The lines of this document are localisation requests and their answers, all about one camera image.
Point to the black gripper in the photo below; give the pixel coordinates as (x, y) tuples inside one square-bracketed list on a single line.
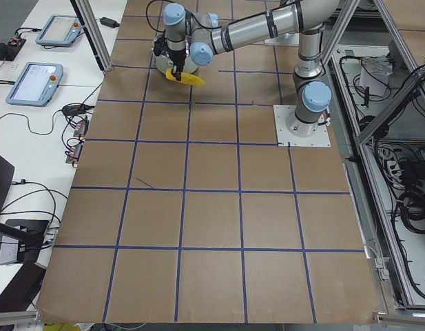
[(176, 56)]

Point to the yellow toy corn cob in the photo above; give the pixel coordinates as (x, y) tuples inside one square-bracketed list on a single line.
[(185, 78)]

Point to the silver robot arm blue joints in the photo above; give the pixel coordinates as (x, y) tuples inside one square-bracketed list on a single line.
[(206, 39)]

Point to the grey-green cooking pot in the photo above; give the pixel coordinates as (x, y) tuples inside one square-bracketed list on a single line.
[(163, 62)]

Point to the black power adapter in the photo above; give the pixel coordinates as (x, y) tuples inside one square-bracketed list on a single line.
[(105, 21)]

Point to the small circuit board module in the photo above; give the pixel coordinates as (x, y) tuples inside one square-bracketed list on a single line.
[(81, 128)]

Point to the upper teach pendant tablet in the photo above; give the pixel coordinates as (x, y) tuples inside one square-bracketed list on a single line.
[(59, 30)]

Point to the teach pendant tablet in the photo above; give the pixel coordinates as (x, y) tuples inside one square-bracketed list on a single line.
[(36, 84), (59, 30)]

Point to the brown paper table cover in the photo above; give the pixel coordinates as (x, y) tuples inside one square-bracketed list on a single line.
[(184, 208)]

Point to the lower teach pendant tablet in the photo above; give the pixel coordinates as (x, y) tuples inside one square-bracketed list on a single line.
[(36, 84)]

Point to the white paper box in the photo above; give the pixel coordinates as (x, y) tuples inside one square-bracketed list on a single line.
[(375, 74)]

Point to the black monitor stand base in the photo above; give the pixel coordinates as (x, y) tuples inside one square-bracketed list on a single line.
[(22, 240)]

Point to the aluminium frame post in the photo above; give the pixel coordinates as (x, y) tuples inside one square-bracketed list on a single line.
[(85, 15)]

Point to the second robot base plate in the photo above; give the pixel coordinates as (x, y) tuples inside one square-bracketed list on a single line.
[(287, 39)]

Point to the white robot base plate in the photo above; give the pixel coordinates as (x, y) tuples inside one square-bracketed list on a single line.
[(291, 132)]

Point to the black device with wires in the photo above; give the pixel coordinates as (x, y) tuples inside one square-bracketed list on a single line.
[(10, 50)]

